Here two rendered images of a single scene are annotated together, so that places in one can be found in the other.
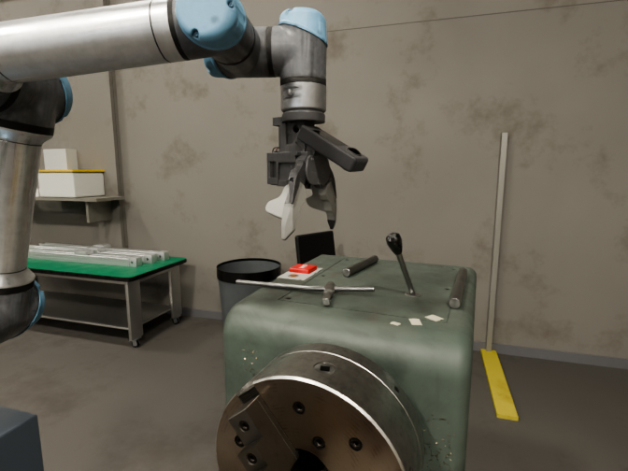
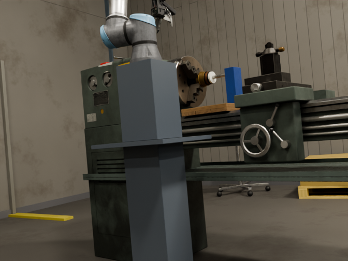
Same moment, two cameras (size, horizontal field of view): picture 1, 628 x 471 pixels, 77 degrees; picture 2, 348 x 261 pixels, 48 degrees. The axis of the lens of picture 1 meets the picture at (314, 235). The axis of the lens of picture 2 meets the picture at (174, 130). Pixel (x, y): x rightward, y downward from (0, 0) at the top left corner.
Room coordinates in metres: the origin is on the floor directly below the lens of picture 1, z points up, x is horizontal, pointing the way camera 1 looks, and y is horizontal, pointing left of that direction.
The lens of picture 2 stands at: (-0.05, 2.32, 0.75)
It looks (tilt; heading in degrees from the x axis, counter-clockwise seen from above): 1 degrees up; 287
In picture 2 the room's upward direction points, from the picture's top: 5 degrees counter-clockwise
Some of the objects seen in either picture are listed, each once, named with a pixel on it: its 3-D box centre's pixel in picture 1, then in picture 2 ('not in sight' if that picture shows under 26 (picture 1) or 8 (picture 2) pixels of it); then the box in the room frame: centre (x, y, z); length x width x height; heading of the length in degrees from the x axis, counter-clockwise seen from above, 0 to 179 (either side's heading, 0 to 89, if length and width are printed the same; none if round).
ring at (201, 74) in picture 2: not in sight; (204, 78); (0.42, 0.05, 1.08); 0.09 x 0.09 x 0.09; 67
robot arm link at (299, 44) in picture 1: (301, 50); not in sight; (0.67, 0.02, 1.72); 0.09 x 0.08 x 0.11; 86
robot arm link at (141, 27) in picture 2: not in sight; (142, 29); (0.58, 0.62, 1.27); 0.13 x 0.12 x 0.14; 176
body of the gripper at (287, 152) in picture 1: (299, 151); (159, 8); (0.68, 0.02, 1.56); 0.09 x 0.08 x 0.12; 58
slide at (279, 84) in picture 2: not in sight; (278, 89); (0.00, 0.25, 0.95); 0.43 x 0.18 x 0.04; 67
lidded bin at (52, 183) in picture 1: (72, 183); not in sight; (4.12, 2.51, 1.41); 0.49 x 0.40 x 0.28; 73
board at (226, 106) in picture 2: not in sight; (221, 110); (0.34, 0.09, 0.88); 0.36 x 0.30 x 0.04; 67
